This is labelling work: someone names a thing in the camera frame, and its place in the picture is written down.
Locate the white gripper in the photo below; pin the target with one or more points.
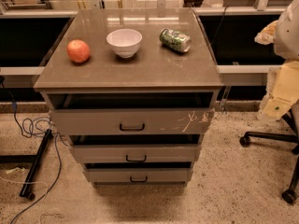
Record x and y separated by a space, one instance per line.
288 36

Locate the grey drawer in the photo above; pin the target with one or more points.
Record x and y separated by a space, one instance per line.
139 172
133 113
136 148

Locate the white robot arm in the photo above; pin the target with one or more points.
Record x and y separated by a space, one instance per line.
286 38

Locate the grey drawer cabinet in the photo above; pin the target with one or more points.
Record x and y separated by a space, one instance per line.
155 68

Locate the green soda can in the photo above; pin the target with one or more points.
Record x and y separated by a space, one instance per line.
175 40

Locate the white bowl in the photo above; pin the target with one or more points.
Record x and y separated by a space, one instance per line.
125 42

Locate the red apple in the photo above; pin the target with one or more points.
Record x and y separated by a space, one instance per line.
78 51

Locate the black stand leg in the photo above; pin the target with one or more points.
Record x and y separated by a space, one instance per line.
33 160

